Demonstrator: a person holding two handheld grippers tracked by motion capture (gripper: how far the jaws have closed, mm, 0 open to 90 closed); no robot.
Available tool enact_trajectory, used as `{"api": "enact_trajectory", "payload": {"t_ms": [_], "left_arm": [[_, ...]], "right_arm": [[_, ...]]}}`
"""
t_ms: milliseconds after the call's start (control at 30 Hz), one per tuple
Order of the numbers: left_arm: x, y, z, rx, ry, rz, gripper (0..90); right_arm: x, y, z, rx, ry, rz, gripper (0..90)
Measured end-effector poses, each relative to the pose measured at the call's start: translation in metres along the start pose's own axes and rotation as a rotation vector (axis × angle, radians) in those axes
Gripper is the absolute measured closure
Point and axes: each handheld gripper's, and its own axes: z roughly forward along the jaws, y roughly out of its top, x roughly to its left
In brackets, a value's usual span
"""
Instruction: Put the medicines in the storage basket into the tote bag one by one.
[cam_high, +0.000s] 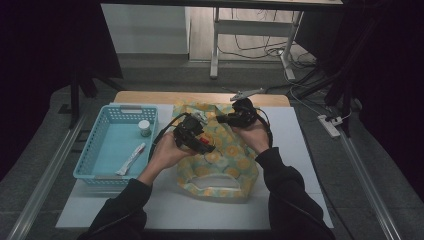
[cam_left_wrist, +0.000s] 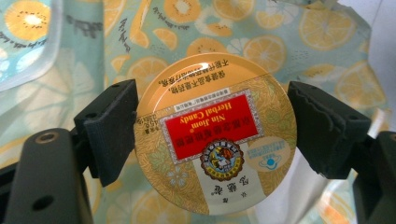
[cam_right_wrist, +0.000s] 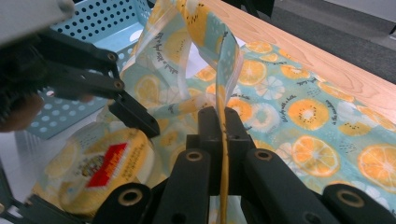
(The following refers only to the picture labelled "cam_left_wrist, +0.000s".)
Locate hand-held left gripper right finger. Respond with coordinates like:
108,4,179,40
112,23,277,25
287,80,374,180

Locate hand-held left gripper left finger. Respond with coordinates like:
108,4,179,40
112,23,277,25
74,78,140,188

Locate orange slice print fabric bag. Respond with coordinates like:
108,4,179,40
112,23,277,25
0,0,393,224

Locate round golden candy tin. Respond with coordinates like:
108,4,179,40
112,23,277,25
134,51,299,217

